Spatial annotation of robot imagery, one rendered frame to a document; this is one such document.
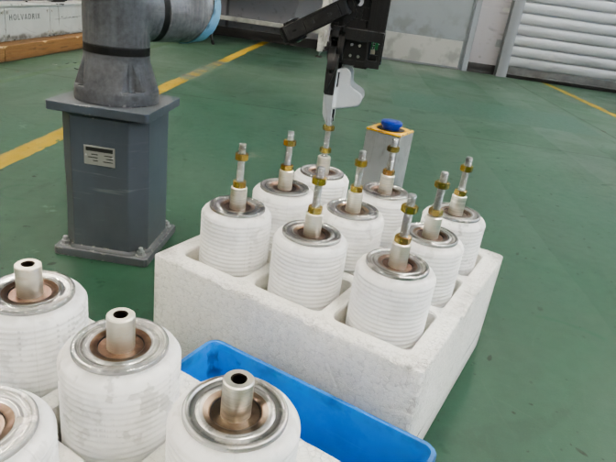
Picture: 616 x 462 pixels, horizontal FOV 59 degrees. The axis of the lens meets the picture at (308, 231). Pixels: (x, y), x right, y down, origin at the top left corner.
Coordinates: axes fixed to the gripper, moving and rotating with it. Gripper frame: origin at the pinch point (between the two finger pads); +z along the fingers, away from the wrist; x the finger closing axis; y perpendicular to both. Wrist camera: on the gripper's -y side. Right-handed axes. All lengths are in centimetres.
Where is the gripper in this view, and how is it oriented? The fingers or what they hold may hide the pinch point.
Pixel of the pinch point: (326, 115)
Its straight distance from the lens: 92.1
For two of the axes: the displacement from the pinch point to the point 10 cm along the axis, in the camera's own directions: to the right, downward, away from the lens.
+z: -1.3, 9.1, 4.0
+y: 9.8, 1.9, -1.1
